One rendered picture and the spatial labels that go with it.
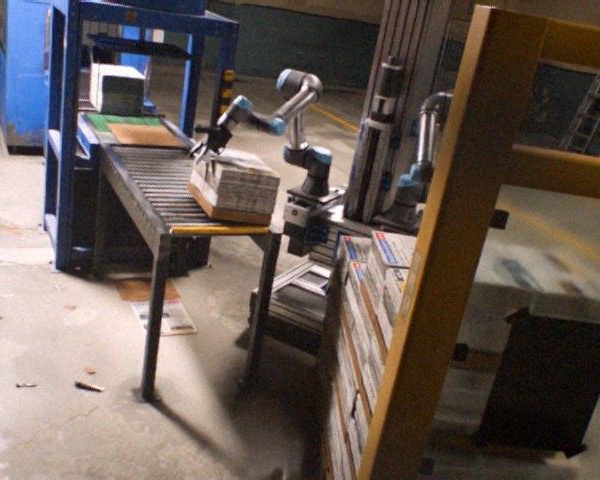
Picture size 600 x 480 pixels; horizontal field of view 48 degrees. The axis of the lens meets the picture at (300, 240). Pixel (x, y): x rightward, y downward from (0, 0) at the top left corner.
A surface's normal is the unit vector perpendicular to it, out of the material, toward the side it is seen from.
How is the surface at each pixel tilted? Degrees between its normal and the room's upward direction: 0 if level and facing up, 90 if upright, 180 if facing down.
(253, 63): 90
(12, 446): 0
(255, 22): 90
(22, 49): 90
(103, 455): 0
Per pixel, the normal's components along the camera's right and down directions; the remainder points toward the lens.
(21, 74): 0.43, 0.39
